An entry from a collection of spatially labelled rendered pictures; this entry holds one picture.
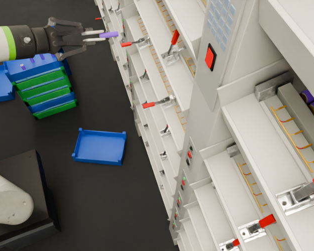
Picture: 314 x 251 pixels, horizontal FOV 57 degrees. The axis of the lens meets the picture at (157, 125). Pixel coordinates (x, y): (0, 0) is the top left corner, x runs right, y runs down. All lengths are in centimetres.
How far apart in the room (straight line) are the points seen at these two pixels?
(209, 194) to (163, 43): 41
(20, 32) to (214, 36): 62
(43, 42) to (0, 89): 150
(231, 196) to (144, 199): 120
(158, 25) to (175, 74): 18
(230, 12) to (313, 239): 27
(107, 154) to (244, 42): 158
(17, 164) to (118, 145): 63
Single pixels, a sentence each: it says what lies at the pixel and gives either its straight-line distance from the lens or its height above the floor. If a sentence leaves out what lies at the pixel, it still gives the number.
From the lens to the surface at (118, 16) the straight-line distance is 150.
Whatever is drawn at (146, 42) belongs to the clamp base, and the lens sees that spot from 106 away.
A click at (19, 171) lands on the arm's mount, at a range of 157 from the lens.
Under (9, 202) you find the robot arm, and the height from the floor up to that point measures 66.
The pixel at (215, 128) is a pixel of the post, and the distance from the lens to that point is 50.
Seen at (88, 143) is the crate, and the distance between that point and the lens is 193.
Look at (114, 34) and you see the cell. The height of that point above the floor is 98.
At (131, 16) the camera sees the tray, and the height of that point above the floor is 94.
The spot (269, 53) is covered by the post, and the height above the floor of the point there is 141.
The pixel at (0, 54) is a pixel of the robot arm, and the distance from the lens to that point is 89.
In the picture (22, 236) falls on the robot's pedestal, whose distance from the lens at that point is 154.
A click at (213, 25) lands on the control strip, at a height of 141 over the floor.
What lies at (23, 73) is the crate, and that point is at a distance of 180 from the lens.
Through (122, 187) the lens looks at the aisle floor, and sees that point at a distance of 178.
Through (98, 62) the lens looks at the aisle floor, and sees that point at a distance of 233.
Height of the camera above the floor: 167
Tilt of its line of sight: 59 degrees down
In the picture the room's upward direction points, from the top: straight up
